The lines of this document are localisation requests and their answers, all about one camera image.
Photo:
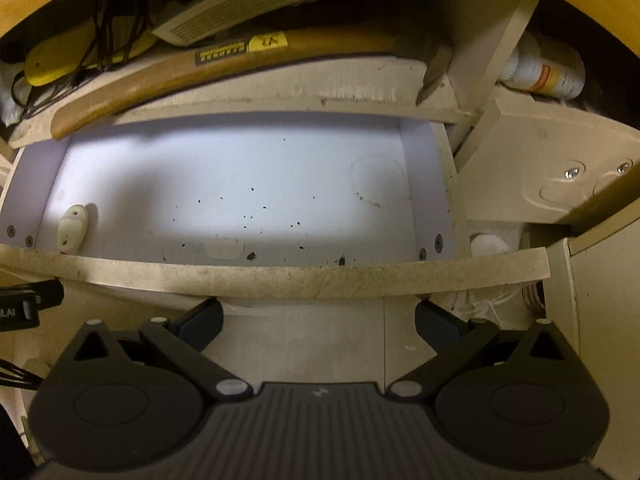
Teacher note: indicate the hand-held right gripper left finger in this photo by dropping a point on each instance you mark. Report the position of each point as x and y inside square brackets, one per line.
[201, 324]

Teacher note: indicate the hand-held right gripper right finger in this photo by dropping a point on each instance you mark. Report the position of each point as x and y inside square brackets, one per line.
[436, 326]

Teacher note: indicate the white wooden drawer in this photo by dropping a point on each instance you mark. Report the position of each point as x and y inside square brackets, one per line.
[240, 195]

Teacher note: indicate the white plastic lid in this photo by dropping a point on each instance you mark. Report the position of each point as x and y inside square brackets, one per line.
[487, 245]

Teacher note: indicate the beige board with screws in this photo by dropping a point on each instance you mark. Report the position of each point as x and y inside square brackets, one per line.
[540, 160]

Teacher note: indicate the yellow plastic tool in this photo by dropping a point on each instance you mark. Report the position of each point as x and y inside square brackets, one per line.
[75, 52]

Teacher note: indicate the white bottle with label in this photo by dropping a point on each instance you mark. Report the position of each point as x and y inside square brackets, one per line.
[547, 72]

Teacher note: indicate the white vented appliance box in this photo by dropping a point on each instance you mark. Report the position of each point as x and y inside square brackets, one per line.
[240, 2]

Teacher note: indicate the small white plastic bracket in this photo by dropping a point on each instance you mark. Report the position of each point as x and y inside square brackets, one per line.
[73, 226]

